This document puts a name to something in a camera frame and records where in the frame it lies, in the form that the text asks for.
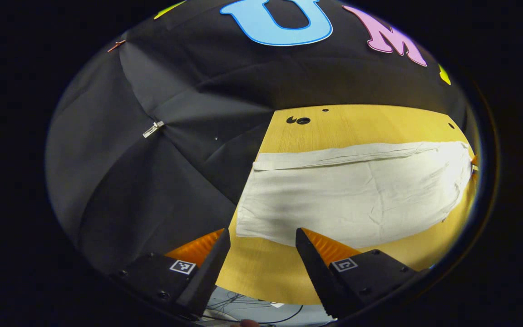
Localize white clip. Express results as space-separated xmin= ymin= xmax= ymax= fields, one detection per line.
xmin=143 ymin=120 xmax=165 ymax=139

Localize black cable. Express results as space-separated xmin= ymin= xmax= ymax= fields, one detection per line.
xmin=205 ymin=293 xmax=304 ymax=326

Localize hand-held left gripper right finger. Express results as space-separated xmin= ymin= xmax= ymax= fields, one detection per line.
xmin=295 ymin=228 xmax=431 ymax=319

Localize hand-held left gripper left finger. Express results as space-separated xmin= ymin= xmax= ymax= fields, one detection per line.
xmin=109 ymin=228 xmax=231 ymax=321

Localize black backdrop cloth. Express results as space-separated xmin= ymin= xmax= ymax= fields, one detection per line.
xmin=45 ymin=0 xmax=470 ymax=278

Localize white jeans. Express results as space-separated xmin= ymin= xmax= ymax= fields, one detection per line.
xmin=236 ymin=141 xmax=474 ymax=249

